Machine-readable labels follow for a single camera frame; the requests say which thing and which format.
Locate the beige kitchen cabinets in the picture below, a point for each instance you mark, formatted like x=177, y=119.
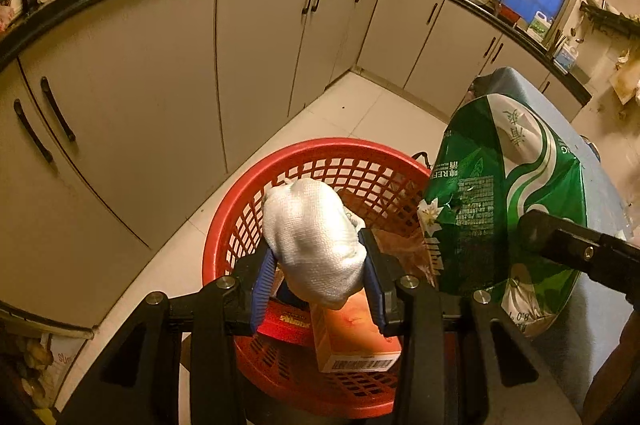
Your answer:
x=150, y=80

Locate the orange cardboard box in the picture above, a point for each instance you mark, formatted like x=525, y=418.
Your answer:
x=345, y=330

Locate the white cloth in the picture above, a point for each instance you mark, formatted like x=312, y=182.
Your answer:
x=310, y=240

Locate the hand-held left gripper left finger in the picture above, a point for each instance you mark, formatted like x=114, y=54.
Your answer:
x=262, y=287

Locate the green plastic bag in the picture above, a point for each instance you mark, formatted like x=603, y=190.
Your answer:
x=480, y=165

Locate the brown plastic wrapper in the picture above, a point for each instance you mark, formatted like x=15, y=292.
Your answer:
x=400, y=255

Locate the clear bag of vegetables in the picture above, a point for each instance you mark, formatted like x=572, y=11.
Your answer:
x=30, y=360

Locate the black wall rack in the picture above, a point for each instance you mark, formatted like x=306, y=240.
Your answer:
x=610, y=17

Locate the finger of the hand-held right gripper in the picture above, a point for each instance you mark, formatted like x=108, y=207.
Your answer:
x=575, y=247

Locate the white and green jug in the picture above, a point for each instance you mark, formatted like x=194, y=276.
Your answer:
x=540, y=26

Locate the red cardboard box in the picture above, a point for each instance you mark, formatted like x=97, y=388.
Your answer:
x=285, y=322

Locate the blue tablecloth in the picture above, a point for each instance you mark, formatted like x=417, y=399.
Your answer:
x=575, y=347

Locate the blue and white container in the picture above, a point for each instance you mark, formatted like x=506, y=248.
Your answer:
x=567, y=57

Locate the red plastic basket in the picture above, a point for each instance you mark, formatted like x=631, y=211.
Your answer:
x=235, y=205

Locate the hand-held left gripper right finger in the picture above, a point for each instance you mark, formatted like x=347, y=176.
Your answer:
x=374, y=292

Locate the wooden chair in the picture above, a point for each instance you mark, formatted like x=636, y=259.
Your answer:
x=620, y=380

